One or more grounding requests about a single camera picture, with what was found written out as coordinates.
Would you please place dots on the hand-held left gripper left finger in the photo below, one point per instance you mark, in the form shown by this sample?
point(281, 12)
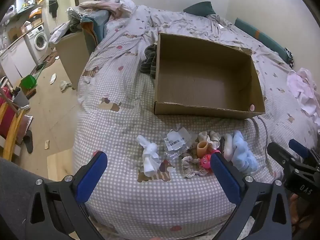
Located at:
point(93, 175)

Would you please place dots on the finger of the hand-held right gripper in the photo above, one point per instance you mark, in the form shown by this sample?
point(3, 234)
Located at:
point(278, 153)
point(298, 148)

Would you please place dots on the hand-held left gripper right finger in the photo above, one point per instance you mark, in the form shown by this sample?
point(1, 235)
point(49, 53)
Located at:
point(225, 177)

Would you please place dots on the pink soft toy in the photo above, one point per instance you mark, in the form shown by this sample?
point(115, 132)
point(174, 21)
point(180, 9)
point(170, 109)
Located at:
point(206, 162)

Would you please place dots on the light blue fluffy sock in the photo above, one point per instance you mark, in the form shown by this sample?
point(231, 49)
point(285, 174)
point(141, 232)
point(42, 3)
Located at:
point(243, 153)

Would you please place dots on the white fluffy sock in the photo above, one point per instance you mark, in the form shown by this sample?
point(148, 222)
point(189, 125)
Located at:
point(227, 146)

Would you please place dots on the tan soft cup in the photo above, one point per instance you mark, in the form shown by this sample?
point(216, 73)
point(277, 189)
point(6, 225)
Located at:
point(202, 148)

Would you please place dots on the white knotted sock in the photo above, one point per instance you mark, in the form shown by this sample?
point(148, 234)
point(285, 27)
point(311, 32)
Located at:
point(149, 158)

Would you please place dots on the person's right hand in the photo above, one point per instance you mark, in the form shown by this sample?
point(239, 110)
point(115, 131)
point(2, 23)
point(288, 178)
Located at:
point(294, 208)

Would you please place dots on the beige lace scrunchie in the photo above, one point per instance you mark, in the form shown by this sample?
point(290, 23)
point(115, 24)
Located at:
point(188, 166)

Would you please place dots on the pink crumpled garment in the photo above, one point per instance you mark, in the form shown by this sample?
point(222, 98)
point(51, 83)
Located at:
point(305, 91)

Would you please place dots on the clear plastic label packaging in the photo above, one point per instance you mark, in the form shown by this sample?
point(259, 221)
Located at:
point(176, 142)

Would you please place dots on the dark slipper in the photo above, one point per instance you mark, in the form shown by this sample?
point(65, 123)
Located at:
point(28, 140)

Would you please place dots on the checked printed blanket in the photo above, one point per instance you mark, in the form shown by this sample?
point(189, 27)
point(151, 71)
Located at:
point(125, 105)

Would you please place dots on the wooden chair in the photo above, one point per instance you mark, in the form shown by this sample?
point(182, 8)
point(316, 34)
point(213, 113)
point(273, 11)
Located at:
point(12, 127)

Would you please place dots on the red bag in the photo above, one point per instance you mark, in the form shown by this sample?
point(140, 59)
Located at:
point(6, 116)

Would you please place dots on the green dustpan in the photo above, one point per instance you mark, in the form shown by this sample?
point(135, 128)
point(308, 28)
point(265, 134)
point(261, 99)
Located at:
point(28, 82)

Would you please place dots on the long teal cushion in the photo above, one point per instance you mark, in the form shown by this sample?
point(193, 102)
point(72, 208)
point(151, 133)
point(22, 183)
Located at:
point(262, 38)

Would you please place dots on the tall cardboard box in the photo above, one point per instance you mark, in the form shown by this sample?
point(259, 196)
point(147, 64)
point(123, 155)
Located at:
point(71, 55)

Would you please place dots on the dark striped cloth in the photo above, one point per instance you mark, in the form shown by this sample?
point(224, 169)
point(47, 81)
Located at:
point(149, 60)

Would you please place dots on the white kitchen cabinet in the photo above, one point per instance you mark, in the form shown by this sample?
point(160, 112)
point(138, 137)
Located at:
point(17, 57)

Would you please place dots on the white washing machine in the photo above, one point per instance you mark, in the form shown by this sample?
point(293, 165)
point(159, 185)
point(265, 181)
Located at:
point(39, 39)

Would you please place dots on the teal folded blanket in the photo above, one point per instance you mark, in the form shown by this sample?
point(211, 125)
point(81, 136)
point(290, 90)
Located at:
point(96, 28)

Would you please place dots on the dark green pillow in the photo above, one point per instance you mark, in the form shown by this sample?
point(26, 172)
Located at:
point(200, 8)

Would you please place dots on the pile of pale bedding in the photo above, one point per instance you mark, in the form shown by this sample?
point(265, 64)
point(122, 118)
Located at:
point(107, 3)

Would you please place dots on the black hanging garment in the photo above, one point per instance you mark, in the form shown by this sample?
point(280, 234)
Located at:
point(53, 5)

